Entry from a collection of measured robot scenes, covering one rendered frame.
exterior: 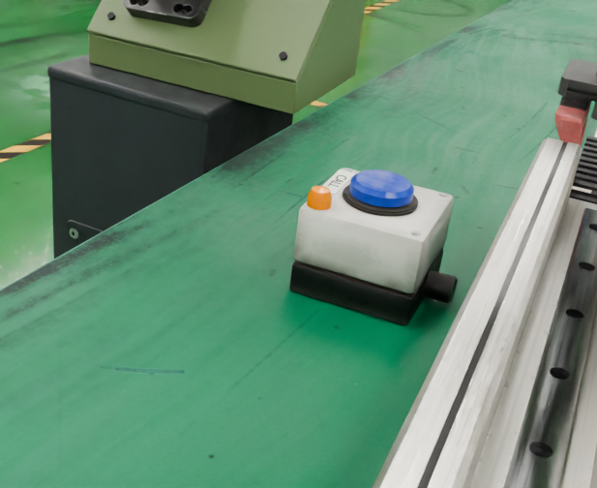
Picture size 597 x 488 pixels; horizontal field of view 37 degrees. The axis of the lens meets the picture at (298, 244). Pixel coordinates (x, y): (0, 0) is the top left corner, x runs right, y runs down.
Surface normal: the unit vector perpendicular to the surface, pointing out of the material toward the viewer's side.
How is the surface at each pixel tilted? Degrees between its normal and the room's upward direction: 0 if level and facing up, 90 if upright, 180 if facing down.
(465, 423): 0
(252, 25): 45
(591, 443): 0
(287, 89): 90
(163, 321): 0
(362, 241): 90
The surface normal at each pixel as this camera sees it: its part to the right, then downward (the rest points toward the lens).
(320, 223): -0.38, 0.40
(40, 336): 0.11, -0.88
